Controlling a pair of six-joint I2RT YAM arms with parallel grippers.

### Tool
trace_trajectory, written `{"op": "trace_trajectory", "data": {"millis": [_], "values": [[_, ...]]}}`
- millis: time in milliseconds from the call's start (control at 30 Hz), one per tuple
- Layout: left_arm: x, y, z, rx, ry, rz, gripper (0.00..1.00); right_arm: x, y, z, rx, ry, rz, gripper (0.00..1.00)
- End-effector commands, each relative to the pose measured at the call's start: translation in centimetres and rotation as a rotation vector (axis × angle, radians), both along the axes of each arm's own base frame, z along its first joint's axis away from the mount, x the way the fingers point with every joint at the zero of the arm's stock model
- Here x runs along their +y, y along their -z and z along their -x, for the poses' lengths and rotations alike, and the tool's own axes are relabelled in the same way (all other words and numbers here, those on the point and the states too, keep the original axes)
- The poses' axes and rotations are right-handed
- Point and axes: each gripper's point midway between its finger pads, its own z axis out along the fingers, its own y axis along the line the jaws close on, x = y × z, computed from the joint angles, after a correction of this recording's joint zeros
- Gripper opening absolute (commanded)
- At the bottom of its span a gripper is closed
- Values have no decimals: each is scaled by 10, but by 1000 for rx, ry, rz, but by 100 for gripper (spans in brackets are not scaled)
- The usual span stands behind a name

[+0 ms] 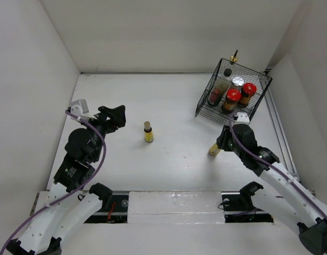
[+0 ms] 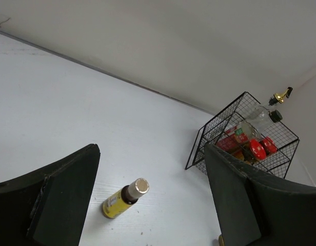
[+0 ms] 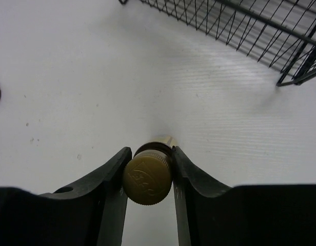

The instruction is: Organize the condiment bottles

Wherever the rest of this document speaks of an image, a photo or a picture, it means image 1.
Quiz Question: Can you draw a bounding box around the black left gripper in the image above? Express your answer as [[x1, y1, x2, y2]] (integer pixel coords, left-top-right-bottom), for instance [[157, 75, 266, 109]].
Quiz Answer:
[[81, 105, 126, 161]]

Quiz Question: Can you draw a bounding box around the yellow bottle cork cap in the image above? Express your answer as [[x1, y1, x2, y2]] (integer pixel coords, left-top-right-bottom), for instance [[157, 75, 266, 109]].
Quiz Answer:
[[209, 143, 221, 157]]

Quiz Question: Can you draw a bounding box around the small yellow label bottle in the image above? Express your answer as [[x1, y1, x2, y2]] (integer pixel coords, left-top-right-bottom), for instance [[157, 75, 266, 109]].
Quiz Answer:
[[144, 121, 154, 143]]

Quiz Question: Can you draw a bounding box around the black cap sauce bottle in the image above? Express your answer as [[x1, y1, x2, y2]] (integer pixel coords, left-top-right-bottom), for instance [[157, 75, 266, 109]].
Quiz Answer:
[[208, 68, 232, 107]]

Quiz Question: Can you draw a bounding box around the red lid chili jar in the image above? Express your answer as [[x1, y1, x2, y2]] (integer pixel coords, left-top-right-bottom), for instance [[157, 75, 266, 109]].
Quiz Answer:
[[221, 89, 241, 114]]

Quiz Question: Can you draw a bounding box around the red lid sauce jar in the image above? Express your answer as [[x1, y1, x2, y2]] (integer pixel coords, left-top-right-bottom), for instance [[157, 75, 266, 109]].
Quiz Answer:
[[237, 83, 257, 108]]

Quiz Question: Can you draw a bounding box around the silver lid white jar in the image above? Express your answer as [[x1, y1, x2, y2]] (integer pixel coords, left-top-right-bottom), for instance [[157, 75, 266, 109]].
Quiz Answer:
[[229, 76, 244, 92]]

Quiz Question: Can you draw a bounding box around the clear glass oil bottle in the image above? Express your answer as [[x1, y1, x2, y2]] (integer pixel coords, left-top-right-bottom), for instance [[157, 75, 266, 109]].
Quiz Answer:
[[224, 50, 238, 78]]

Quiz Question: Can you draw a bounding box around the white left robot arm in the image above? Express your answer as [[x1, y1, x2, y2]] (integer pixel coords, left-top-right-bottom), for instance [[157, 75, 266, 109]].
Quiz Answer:
[[0, 100, 126, 254]]

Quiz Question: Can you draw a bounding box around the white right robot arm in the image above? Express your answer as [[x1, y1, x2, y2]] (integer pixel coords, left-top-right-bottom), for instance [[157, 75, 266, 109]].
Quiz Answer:
[[216, 124, 327, 254]]

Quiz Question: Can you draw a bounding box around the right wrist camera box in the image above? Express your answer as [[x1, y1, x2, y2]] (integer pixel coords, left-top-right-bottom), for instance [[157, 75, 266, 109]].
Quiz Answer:
[[234, 112, 251, 125]]

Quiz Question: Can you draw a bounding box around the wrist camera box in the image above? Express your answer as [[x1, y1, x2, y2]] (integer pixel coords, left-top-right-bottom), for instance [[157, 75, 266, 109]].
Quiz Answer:
[[234, 112, 251, 125], [67, 99, 97, 122]]

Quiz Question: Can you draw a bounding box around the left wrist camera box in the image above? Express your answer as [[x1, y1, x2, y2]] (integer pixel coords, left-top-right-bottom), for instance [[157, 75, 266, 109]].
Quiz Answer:
[[67, 99, 97, 122]]

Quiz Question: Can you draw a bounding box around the black wire basket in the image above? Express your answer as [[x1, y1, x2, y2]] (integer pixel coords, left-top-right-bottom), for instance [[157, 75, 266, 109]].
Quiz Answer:
[[195, 58, 272, 124]]

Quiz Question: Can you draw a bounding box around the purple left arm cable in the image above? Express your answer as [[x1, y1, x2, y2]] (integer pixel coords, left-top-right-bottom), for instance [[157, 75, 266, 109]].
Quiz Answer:
[[0, 111, 108, 255]]

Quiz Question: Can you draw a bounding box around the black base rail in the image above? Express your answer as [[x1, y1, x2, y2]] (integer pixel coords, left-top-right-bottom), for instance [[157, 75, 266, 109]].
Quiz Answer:
[[86, 191, 274, 225]]

